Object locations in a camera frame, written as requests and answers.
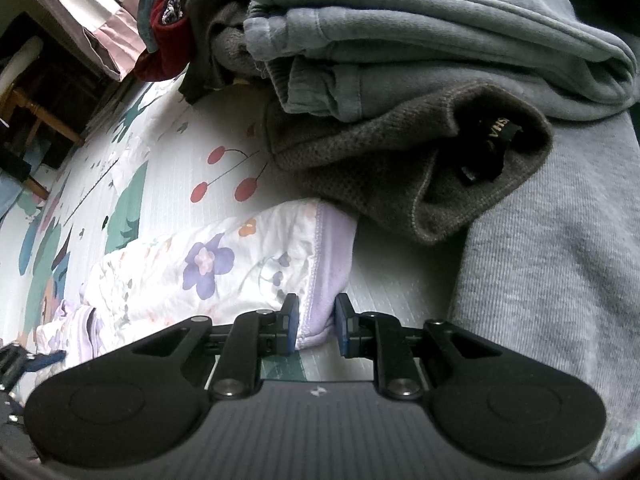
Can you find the grey folded sweatshirt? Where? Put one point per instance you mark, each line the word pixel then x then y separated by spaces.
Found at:
pixel 425 35

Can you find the red garment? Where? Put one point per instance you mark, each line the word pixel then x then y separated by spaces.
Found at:
pixel 165 60

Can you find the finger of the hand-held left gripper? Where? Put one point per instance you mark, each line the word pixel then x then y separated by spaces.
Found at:
pixel 47 360

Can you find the wooden chair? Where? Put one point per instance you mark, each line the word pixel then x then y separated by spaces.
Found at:
pixel 50 117

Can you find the blue denim garment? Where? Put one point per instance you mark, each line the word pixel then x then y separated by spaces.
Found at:
pixel 147 15

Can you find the white floral garment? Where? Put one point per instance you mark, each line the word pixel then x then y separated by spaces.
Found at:
pixel 225 260

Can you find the white pillow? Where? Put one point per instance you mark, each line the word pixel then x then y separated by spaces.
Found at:
pixel 20 62

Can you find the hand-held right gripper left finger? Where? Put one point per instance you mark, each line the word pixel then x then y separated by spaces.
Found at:
pixel 292 325

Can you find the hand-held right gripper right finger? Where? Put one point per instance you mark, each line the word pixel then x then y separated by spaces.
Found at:
pixel 342 327

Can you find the light grey sweatshirt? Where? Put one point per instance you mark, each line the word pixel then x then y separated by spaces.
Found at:
pixel 550 285

